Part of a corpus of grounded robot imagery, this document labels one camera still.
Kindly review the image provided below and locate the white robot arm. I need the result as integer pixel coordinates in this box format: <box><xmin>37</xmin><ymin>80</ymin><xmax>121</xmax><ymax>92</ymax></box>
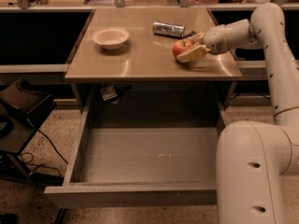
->
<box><xmin>176</xmin><ymin>3</ymin><xmax>299</xmax><ymax>224</ymax></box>

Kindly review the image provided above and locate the small label tag device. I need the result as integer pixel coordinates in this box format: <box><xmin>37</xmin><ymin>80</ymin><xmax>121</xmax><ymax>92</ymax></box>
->
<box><xmin>100</xmin><ymin>86</ymin><xmax>118</xmax><ymax>102</ymax></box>

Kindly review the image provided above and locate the dark snack packet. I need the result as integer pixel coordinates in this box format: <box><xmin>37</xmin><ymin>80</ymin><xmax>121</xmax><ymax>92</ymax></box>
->
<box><xmin>183</xmin><ymin>31</ymin><xmax>197</xmax><ymax>38</ymax></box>

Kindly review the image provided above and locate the open grey drawer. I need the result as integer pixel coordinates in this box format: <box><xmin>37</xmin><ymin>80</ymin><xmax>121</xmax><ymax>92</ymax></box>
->
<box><xmin>44</xmin><ymin>89</ymin><xmax>228</xmax><ymax>209</ymax></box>

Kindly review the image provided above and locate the black cable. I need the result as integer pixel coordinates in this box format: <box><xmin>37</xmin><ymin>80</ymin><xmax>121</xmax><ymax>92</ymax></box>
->
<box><xmin>18</xmin><ymin>119</ymin><xmax>69</xmax><ymax>175</ymax></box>

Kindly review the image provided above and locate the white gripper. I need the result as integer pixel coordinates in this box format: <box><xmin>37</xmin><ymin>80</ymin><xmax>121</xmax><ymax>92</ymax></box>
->
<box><xmin>177</xmin><ymin>25</ymin><xmax>233</xmax><ymax>63</ymax></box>

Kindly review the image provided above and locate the white bowl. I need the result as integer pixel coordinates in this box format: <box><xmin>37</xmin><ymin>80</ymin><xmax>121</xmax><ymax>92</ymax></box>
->
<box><xmin>92</xmin><ymin>27</ymin><xmax>129</xmax><ymax>50</ymax></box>

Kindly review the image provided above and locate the red apple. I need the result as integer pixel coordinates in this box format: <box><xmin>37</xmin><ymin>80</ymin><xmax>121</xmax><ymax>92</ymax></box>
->
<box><xmin>172</xmin><ymin>39</ymin><xmax>193</xmax><ymax>57</ymax></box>

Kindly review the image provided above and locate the silver crushed can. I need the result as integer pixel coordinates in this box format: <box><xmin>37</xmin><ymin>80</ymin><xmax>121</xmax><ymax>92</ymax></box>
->
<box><xmin>152</xmin><ymin>21</ymin><xmax>185</xmax><ymax>37</ymax></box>

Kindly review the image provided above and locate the grey counter cabinet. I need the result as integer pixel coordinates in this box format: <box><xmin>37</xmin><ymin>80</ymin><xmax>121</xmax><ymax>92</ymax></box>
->
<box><xmin>65</xmin><ymin>7</ymin><xmax>242</xmax><ymax>113</ymax></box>

